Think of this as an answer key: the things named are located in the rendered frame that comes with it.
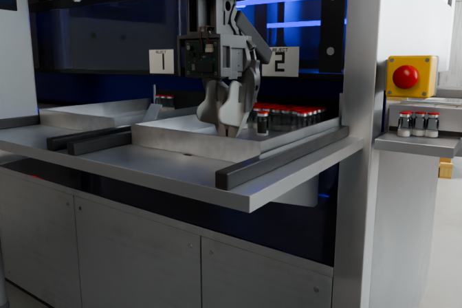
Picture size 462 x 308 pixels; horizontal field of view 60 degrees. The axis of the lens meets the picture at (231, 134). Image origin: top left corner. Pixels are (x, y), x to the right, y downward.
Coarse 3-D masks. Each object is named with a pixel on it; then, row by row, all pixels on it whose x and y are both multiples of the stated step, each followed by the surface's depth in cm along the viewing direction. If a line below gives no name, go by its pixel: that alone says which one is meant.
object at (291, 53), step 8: (272, 48) 83; (280, 48) 82; (288, 48) 81; (296, 48) 80; (272, 56) 83; (280, 56) 82; (288, 56) 81; (296, 56) 80; (272, 64) 83; (280, 64) 82; (288, 64) 81; (296, 64) 80; (264, 72) 85; (272, 72) 83; (280, 72) 82; (288, 72) 81; (296, 72) 80
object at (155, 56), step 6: (150, 54) 103; (156, 54) 102; (168, 54) 99; (150, 60) 103; (156, 60) 102; (168, 60) 100; (150, 66) 104; (156, 66) 102; (162, 66) 101; (168, 66) 100; (150, 72) 104; (156, 72) 103; (162, 72) 102; (168, 72) 100
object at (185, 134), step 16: (144, 128) 66; (160, 128) 64; (176, 128) 77; (192, 128) 81; (208, 128) 84; (304, 128) 64; (320, 128) 70; (144, 144) 67; (160, 144) 65; (176, 144) 63; (192, 144) 60; (208, 144) 59; (224, 144) 57; (240, 144) 55; (256, 144) 54; (272, 144) 56; (224, 160) 57; (240, 160) 56
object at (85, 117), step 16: (48, 112) 88; (64, 112) 84; (80, 112) 98; (96, 112) 102; (112, 112) 106; (128, 112) 110; (144, 112) 110; (160, 112) 85; (176, 112) 89; (192, 112) 94; (64, 128) 85; (80, 128) 82; (96, 128) 79
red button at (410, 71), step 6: (402, 66) 66; (408, 66) 66; (396, 72) 67; (402, 72) 66; (408, 72) 65; (414, 72) 65; (396, 78) 67; (402, 78) 66; (408, 78) 65; (414, 78) 65; (396, 84) 67; (402, 84) 66; (408, 84) 66; (414, 84) 66
